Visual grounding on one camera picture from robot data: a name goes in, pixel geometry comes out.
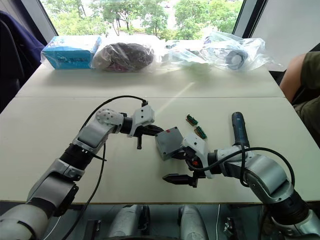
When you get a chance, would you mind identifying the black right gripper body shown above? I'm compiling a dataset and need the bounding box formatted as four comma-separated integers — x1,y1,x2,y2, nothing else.
183,146,201,176

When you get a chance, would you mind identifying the grey box with red label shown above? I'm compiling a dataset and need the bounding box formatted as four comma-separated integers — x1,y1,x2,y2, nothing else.
154,126,185,161

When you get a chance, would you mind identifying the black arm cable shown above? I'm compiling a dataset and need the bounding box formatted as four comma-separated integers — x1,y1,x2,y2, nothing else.
58,95,150,240
191,143,296,188

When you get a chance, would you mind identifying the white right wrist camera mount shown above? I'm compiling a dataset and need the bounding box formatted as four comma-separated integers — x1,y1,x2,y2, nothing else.
181,132,215,180

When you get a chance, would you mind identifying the blue electric screwdriver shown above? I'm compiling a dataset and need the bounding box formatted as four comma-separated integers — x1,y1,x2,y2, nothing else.
230,111,251,151

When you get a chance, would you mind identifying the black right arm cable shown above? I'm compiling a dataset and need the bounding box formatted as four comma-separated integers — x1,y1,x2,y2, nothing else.
191,143,296,188

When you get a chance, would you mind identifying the brown bundle in plastic bag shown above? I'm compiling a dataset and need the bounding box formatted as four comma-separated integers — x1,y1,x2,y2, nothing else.
91,41,156,74

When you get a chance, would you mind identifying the blue carton in plastic bag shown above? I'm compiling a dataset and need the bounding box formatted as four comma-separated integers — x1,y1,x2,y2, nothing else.
40,35,103,71

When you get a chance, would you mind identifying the clear bag with white device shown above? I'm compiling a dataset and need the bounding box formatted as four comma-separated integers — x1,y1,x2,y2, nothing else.
202,31,281,73

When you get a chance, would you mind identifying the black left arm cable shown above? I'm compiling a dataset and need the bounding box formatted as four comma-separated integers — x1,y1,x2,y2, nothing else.
58,95,150,240

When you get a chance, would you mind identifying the dark blue chair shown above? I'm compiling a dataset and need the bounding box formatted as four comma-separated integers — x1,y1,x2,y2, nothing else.
0,10,46,115

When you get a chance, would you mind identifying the silver rounded leg cover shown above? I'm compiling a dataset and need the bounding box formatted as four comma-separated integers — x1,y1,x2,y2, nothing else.
177,204,210,240
106,204,151,240

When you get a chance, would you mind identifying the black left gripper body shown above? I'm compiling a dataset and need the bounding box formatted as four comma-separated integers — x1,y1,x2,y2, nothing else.
129,123,156,139

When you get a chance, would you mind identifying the thin white cable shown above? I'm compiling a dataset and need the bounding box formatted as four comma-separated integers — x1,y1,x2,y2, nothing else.
215,204,221,240

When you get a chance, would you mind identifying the green terminal block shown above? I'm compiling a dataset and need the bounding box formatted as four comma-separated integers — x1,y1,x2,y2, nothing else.
193,125,208,140
185,114,199,126

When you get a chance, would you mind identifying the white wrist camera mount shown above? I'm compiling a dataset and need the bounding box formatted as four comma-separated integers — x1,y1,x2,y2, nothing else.
127,104,156,139
181,132,215,180

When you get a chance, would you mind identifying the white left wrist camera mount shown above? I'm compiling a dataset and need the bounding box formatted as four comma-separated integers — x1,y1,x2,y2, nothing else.
127,104,156,139

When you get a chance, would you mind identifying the clear bag with small parts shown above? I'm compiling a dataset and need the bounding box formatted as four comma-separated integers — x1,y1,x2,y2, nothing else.
160,39,210,69

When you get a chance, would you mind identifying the olive green person clothing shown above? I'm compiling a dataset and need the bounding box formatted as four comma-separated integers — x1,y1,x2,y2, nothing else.
291,51,320,147

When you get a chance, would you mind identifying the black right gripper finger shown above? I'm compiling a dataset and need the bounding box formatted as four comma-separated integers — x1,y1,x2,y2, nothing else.
162,172,200,188
171,149,187,161

